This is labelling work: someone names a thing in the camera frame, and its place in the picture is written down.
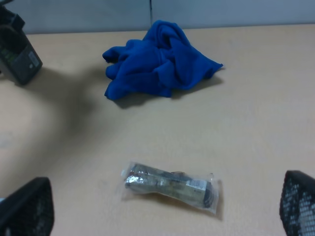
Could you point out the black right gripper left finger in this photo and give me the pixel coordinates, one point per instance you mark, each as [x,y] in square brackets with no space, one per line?
[29,211]

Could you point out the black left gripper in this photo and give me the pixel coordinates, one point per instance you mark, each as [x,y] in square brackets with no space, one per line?
[10,20]

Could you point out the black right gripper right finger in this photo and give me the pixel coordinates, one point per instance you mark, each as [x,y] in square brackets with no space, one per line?
[297,204]

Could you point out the dark pump dispenser bottle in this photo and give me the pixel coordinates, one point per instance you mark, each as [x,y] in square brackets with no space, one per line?
[19,61]

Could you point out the clear plastic wrapped packet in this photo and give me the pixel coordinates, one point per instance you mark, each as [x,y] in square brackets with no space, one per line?
[201,192]

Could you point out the crumpled blue cloth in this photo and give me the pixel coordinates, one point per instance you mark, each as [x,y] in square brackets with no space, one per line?
[164,60]

